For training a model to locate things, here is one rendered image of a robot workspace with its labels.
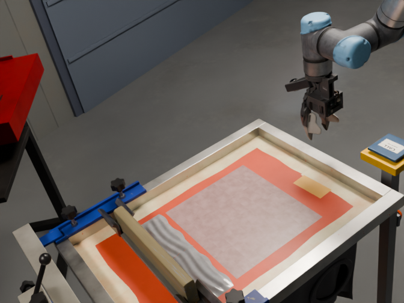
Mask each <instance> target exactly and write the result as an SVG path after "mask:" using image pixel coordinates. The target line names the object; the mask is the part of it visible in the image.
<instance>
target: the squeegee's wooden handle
mask: <svg viewBox="0 0 404 303"><path fill-rule="evenodd" d="M114 214H115V217H116V219H117V222H118V224H119V227H120V230H121V231H122V232H123V233H125V234H126V235H127V236H128V237H129V238H130V240H131V241H132V242H133V243H134V244H135V245H136V246H137V247H138V248H139V249H140V251H141V252H142V253H143V254H144V255H145V256H146V257H147V258H148V259H149V260H150V262H151V263H152V264H153V265H154V266H155V268H156V269H157V270H158V271H159V272H160V273H161V274H162V275H163V276H164V277H165V279H166V280H167V281H168V282H169V283H170V284H171V285H172V286H173V287H174V288H175V290H176V291H177V292H178V293H179V294H180V295H182V297H183V298H184V299H185V300H186V301H187V302H188V303H196V302H197V301H199V300H200V299H199V295H198V292H197V288H196V285H195V282H194V280H193V279H192V278H191V277H190V276H189V275H188V274H187V273H186V272H185V271H184V270H183V268H182V267H181V266H180V265H179V264H178V263H177V262H176V261H175V260H174V259H173V258H172V257H171V256H170V255H169V254H168V253H167V252H166V251H165V250H164V249H163V248H162V247H161V246H160V245H159V244H158V243H157V242H156V241H155V239H154V238H153V237H152V236H151V235H150V234H149V233H148V232H147V231H146V230H145V229H144V228H143V227H142V226H141V224H140V223H139V222H138V221H137V220H136V219H135V218H134V217H133V216H132V215H131V214H130V213H129V212H128V211H127V210H126V209H125V208H124V207H123V206H120V207H118V208H116V209H115V210H114Z"/></svg>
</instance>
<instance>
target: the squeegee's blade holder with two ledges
mask: <svg viewBox="0 0 404 303"><path fill-rule="evenodd" d="M121 238H122V239H123V240H124V241H125V242H126V243H127V244H128V245H129V247H130V248H131V249H132V250H133V251H134V253H135V254H136V255H137V256H138V257H139V258H140V259H141V260H142V262H143V263H144V264H145V265H146V266H147V267H148V268H149V270H150V271H151V272H152V273H153V274H154V276H155V277H156V278H157V279H158V280H159V281H160V282H161V283H162V285H163V286H164V287H165V288H166V289H167V290H168V291H169V292H170V294H171V295H172V296H173V297H174V295H175V294H177V295H179V293H178V292H177V291H176V290H175V288H174V287H173V286H172V285H171V284H170V283H169V282H168V281H167V280H166V279H165V277H164V276H163V275H162V274H161V273H160V272H159V271H158V270H157V269H156V268H155V266H154V265H153V264H152V263H151V262H150V260H149V259H148V258H147V257H146V256H145V255H144V254H143V253H142V252H141V251H140V249H139V248H138V247H137V246H136V245H135V244H134V243H133V242H132V241H131V240H130V238H129V237H128V236H127V235H126V234H125V233H122V234H121Z"/></svg>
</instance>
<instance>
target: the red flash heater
mask: <svg viewBox="0 0 404 303"><path fill-rule="evenodd" d="M43 72H44V67H43V65H42V63H41V60H40V57H39V55H38V53H36V54H30V55H25V56H22V57H16V58H13V56H12V55H9V56H6V57H0V145H5V144H10V143H14V142H18V141H19V138H20V135H21V133H22V130H23V127H24V125H25V122H26V119H27V116H28V114H29V110H30V109H31V105H32V103H33V100H34V97H35V94H36V92H37V89H38V86H39V83H40V81H41V77H42V76H43Z"/></svg>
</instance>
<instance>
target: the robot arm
mask: <svg viewBox="0 0 404 303"><path fill-rule="evenodd" d="M331 24H332V22H331V17H330V15H329V14H328V13H324V12H315V13H310V14H307V15H305V16H304V17H303V18H302V19H301V32H300V33H301V39H302V54H303V66H304V73H305V77H303V78H298V79H296V78H295V79H292V80H291V81H290V82H289V83H287V84H285V88H286V90H287V92H291V91H298V90H301V89H304V88H308V89H307V92H306V93H305V95H304V97H303V102H302V107H301V121H302V125H303V126H304V130H305V133H306V134H307V136H308V138H309V139H310V140H312V137H313V133H315V134H321V131H322V130H321V128H320V126H319V125H318V124H317V117H316V114H315V113H313V112H311V110H313V111H314V112H316V113H317V114H319V116H320V118H321V119H322V126H323V127H324V128H325V130H328V126H329V122H330V121H331V122H336V123H338V122H339V118H338V117H337V116H336V115H335V114H334V113H335V112H337V111H338V110H340V109H342V108H343V92H342V91H340V90H337V89H335V88H334V81H336V80H337V79H338V75H336V74H334V73H333V72H332V62H335V63H337V64H338V65H340V66H343V67H347V68H350V69H358V68H360V67H362V66H363V65H364V63H365V62H367V61H368V59H369V57H370V54H371V53H372V52H374V51H376V50H378V49H380V48H382V47H384V46H387V45H389V44H392V43H395V42H397V41H399V40H400V39H401V38H403V37H404V0H383V1H382V3H381V5H380V6H379V8H378V10H377V12H376V13H375V15H374V16H373V18H372V19H370V20H368V21H366V22H363V23H361V24H359V25H357V26H355V27H353V28H350V29H347V30H345V31H342V30H340V29H337V28H335V27H332V26H331Z"/></svg>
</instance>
